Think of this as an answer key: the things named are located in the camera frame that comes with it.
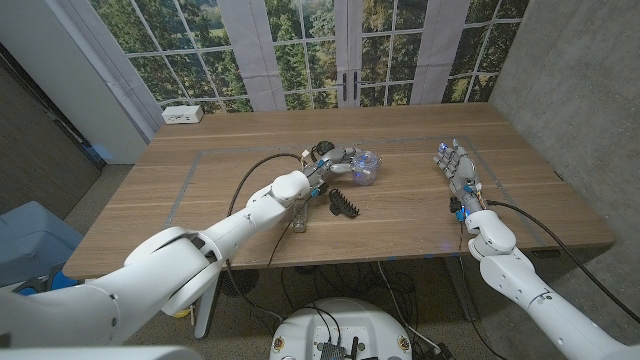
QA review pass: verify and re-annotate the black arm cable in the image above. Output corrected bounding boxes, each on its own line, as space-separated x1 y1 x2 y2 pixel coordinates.
224 152 311 326
485 199 640 325

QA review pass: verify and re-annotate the blue and black seat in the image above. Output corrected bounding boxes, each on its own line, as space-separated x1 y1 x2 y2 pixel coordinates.
14 263 77 296

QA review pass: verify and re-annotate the white robot head housing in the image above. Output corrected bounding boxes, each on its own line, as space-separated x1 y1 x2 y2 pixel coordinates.
0 345 204 360

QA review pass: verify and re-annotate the black round strap gadget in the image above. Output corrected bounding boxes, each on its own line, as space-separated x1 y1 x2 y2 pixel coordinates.
310 140 336 164

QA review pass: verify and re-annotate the round black fan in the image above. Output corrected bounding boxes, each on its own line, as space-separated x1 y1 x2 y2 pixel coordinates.
219 268 260 297

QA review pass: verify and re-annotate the white robot torso base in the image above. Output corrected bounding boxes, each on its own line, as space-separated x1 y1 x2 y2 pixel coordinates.
268 297 414 360

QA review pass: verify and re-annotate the printed window backdrop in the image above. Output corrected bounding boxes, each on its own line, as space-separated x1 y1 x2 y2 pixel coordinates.
44 0 531 114

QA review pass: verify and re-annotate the blue grey storage bin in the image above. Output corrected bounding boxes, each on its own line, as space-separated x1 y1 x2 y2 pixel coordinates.
0 200 84 289

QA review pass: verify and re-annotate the small clear glass bottle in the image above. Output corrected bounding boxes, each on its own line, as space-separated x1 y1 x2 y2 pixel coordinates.
292 198 309 234

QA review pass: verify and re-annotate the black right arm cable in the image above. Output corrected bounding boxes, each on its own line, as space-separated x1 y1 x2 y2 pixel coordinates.
485 199 640 325

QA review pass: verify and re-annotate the clear glass hinged jar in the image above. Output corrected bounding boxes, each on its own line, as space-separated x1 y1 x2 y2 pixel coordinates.
349 149 382 187

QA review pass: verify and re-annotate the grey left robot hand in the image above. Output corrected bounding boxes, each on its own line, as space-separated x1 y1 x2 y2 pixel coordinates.
301 145 363 195

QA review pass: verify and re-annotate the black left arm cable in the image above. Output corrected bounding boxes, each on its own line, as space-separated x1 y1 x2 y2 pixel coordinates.
224 152 311 326

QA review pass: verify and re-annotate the black hair clip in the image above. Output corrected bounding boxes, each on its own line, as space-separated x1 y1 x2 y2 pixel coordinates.
328 187 361 219

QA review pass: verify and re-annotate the grey table leg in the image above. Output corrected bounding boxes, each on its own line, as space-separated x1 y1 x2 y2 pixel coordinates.
445 257 479 322

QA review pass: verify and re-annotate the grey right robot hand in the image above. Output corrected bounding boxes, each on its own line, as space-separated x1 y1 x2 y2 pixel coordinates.
432 139 485 211

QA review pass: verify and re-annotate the white table leg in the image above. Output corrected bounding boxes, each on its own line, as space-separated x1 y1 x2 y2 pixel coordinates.
193 282 221 341

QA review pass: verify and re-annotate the white power outlet box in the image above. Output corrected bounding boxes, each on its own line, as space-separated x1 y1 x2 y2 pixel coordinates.
160 104 205 125

